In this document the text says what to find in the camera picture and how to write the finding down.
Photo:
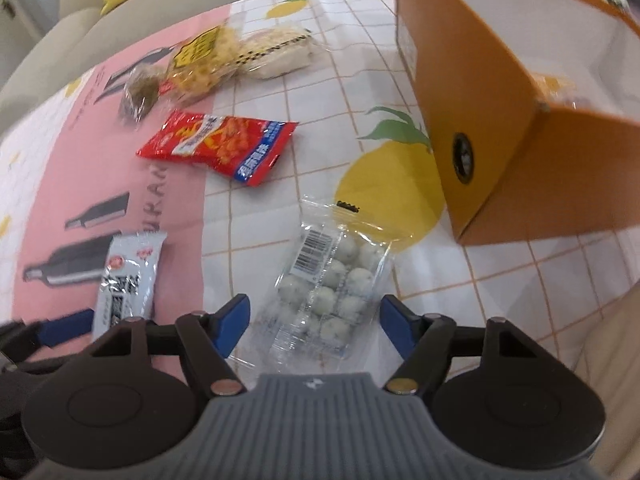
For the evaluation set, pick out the beige upholstered seat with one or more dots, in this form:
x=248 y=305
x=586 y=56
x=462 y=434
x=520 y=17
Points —
x=612 y=350

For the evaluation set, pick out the dark green snack packet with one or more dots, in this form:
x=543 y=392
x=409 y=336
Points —
x=140 y=91

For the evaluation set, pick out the red snack packet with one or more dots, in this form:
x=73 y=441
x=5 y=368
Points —
x=215 y=145

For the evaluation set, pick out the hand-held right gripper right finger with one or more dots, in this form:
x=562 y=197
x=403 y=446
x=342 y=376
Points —
x=397 y=322

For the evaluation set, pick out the white black print snack packet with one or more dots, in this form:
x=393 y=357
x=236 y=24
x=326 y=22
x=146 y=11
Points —
x=127 y=280

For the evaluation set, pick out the orange cardboard box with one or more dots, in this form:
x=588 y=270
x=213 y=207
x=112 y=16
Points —
x=500 y=135

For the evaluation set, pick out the white puffed snack packet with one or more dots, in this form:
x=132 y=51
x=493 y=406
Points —
x=280 y=50

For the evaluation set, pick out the clear packet of white balls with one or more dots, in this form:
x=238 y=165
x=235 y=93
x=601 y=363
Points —
x=325 y=290

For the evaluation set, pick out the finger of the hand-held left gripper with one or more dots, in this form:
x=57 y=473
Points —
x=65 y=329

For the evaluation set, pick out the beige sofa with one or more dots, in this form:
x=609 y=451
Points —
x=60 y=45

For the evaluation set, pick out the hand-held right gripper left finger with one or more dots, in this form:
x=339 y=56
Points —
x=232 y=322

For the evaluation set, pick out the yellow popcorn packet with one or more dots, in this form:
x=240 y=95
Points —
x=200 y=60

